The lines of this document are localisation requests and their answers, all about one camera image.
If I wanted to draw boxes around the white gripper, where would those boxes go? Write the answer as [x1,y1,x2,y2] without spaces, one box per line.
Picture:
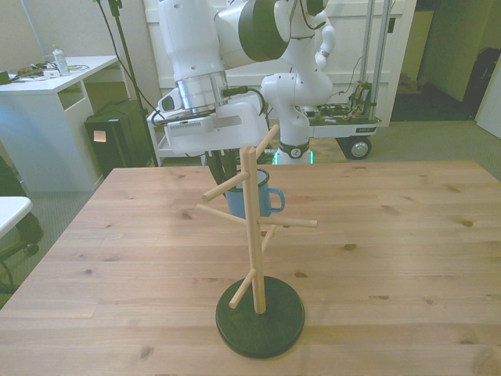
[168,100,269,189]

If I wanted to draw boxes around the blue enamel mug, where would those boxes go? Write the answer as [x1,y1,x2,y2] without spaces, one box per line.
[225,168,286,219]

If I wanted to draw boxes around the wooden mug tree black base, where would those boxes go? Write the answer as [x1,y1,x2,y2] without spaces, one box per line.
[196,124,319,359]

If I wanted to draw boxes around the black computer tower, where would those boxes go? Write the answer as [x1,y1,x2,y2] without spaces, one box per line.
[84,100,154,178]

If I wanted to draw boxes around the wheeled electronics cart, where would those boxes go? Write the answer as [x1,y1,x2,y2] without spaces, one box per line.
[297,80,383,161]

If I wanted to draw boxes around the black tripod stand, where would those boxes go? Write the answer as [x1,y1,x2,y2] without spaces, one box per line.
[92,0,160,168]

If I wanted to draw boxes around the white desk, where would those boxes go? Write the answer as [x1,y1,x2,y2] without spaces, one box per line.
[0,54,119,193]

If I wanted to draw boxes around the clear plastic bottle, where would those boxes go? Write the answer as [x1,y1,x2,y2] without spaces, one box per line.
[52,43,71,78]

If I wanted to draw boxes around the cardboard box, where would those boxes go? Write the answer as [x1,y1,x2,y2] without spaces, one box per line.
[398,73,427,95]

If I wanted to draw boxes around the white rounded table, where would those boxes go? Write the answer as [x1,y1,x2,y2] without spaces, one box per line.
[0,195,34,240]

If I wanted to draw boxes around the white board panel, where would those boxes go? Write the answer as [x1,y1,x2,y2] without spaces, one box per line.
[475,58,501,140]

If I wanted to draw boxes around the black case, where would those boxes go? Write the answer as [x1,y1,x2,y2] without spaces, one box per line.
[465,49,501,122]

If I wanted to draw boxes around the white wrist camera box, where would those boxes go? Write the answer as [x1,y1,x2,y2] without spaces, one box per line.
[157,89,215,135]

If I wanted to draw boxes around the aluminium frame post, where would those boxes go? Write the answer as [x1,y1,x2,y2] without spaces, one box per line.
[362,0,373,118]
[375,0,393,118]

